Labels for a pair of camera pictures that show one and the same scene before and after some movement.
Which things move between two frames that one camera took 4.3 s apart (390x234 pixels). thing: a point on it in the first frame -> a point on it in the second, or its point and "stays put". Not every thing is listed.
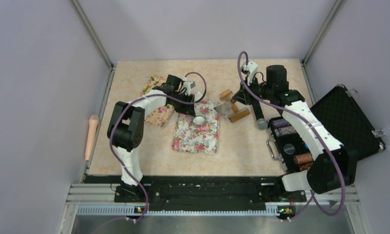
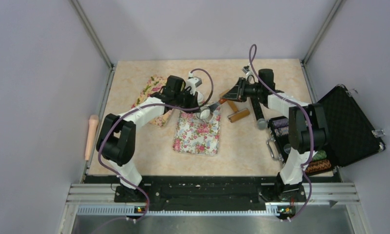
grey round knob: x=262 y=124 stays put
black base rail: x=215 y=189 stays put
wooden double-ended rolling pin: x=237 y=114 stays put
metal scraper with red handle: x=224 y=109 -> x=212 y=107
